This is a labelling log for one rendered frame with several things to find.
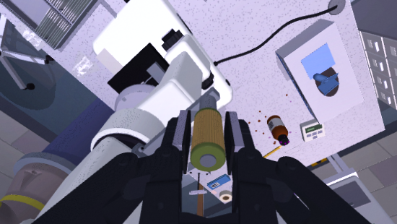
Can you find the white glove box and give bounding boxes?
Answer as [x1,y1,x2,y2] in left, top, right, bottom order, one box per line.
[275,19,365,124]

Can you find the black microscope stage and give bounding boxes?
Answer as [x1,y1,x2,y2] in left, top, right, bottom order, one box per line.
[107,43,170,94]

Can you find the black cable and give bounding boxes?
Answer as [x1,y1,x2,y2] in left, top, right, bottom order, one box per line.
[213,4,339,66]

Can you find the blue glove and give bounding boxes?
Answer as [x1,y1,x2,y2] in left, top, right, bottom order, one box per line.
[312,72,339,97]

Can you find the brown wooden bar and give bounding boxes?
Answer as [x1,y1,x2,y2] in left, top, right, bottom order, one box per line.
[197,183,204,217]

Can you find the white cart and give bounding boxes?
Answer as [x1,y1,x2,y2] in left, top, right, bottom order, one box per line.
[322,167,392,224]

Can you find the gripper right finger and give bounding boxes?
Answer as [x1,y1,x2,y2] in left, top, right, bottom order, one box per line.
[225,111,370,224]

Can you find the white microscope body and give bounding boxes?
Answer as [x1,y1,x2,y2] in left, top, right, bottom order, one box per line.
[92,0,234,110]

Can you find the grey wire rack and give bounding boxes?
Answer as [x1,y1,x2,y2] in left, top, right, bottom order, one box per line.
[0,0,97,51]

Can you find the white binocular head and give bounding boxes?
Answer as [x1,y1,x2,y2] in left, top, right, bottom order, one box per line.
[136,51,218,126]

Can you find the white timer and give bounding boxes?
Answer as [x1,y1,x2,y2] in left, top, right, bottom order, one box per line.
[299,120,326,143]

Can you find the grey drawer cabinet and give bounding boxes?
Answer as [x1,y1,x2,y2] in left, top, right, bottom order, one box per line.
[350,0,397,111]

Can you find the grey cable grommet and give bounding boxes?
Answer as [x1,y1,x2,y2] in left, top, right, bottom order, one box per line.
[327,0,347,15]

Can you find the olive knurled eyepiece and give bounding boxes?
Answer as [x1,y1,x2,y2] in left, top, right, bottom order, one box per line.
[190,107,227,172]

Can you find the small blue box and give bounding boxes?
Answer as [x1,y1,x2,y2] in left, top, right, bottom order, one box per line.
[206,173,231,190]

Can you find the yellow pencil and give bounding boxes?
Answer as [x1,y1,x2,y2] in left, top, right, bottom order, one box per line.
[262,145,283,159]

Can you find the white tape roll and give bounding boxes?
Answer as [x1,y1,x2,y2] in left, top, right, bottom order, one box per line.
[219,189,233,204]

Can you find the amber glass bottle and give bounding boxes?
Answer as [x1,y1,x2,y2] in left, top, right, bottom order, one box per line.
[266,114,291,147]

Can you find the black focus knob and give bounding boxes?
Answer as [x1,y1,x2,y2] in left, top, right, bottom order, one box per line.
[162,28,185,51]
[201,72,216,90]

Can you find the grey stool base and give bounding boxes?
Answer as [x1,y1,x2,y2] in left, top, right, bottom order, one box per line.
[0,14,54,91]

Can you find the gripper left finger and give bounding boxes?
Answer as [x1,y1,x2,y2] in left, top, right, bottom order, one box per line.
[30,110,191,224]

